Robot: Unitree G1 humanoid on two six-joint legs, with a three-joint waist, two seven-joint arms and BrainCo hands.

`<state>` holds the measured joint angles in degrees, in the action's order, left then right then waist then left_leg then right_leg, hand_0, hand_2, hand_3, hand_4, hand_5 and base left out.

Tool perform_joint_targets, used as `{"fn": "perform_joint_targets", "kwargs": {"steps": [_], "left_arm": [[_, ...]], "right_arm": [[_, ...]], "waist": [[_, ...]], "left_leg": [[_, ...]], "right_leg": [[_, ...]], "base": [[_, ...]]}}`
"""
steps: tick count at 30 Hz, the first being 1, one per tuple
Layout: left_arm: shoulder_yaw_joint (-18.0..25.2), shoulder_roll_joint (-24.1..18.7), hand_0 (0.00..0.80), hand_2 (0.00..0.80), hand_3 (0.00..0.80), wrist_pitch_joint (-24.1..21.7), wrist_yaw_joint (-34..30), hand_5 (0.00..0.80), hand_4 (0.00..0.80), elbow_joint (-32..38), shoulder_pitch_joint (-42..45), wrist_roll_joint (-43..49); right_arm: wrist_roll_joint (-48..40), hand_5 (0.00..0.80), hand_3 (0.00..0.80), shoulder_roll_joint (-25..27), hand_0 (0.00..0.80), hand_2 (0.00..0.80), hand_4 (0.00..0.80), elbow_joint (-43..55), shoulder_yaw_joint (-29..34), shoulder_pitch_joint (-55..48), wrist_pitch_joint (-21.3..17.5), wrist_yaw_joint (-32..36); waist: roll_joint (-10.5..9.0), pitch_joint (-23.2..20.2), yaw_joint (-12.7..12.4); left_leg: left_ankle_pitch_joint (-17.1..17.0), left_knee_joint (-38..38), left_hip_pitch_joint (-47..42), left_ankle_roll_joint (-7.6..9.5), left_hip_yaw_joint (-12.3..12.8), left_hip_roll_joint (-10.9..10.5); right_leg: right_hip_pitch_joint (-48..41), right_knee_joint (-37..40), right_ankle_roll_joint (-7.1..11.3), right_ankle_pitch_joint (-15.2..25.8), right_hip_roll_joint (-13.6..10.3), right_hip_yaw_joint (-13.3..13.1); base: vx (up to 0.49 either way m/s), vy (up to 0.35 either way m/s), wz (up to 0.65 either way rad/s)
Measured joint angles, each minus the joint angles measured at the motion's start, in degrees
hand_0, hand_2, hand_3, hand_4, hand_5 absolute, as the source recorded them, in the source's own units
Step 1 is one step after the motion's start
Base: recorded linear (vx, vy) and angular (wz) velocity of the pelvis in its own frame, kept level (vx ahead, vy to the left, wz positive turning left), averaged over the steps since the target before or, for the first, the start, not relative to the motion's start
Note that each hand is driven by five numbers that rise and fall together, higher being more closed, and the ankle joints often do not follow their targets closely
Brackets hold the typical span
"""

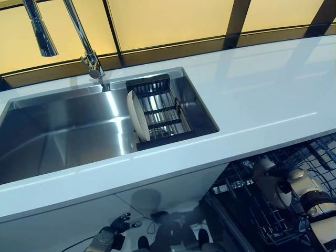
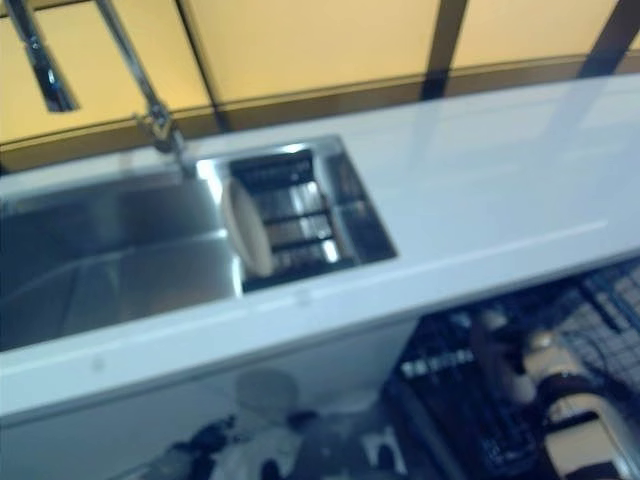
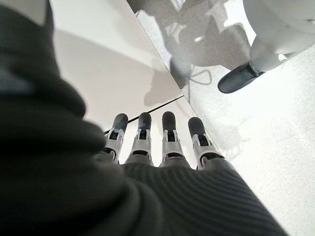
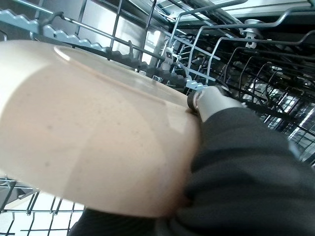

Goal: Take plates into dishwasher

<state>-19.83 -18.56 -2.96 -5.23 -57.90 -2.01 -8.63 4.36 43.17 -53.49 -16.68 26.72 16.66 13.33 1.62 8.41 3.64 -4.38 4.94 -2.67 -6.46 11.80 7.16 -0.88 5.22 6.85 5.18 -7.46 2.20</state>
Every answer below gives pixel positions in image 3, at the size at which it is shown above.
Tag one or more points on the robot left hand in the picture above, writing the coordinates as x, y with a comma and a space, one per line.
73, 186

